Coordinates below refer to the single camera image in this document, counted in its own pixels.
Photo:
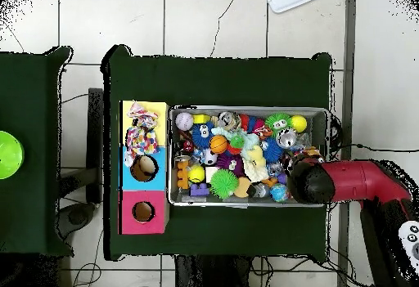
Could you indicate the green spiky ball with eyes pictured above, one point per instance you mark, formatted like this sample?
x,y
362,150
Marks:
x,y
278,121

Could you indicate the plain green spiky ball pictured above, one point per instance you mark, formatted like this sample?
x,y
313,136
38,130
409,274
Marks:
x,y
224,184

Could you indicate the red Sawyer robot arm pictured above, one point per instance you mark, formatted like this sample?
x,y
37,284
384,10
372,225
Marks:
x,y
353,182

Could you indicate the blue spiky ball with eyes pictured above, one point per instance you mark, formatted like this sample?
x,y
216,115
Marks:
x,y
202,135

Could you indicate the globe print ball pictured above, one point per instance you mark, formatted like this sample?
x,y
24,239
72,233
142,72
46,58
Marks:
x,y
279,192

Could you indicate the small orange basketball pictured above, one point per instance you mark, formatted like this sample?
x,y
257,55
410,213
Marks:
x,y
218,144

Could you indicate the side table with green cloth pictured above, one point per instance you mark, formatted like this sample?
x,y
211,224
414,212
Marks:
x,y
29,104

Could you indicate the yellow foam ball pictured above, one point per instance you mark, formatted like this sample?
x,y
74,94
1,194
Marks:
x,y
298,123

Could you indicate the crushed silver drink can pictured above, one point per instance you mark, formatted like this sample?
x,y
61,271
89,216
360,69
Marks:
x,y
229,119

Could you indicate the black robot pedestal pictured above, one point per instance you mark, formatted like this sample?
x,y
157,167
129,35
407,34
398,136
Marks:
x,y
209,274

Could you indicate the bright green bowl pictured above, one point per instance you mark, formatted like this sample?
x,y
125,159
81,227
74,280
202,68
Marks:
x,y
9,154

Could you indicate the black stand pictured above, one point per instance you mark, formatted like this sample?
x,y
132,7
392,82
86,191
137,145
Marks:
x,y
95,130

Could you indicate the crushed black red can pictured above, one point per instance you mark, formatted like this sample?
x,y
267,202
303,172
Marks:
x,y
188,146

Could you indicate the white baseball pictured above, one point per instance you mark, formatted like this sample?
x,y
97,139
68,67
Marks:
x,y
184,121

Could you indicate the wooden box with three holes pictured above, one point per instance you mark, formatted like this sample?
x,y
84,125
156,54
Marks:
x,y
158,182

